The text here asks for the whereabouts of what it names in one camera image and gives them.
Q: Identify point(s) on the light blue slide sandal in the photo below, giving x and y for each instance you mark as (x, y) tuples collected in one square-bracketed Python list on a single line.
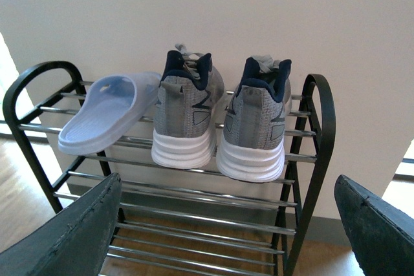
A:
[(113, 104)]

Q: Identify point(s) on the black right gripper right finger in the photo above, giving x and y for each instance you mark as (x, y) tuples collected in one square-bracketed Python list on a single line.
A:
[(381, 235)]

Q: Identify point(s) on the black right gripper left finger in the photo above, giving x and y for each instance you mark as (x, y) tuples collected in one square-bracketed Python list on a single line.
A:
[(75, 241)]

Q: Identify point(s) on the grey knit sneaker navy lining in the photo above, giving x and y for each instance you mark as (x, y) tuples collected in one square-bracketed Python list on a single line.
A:
[(184, 134)]

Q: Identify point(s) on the black metal shoe rack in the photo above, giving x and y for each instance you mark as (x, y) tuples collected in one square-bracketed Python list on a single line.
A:
[(183, 222)]

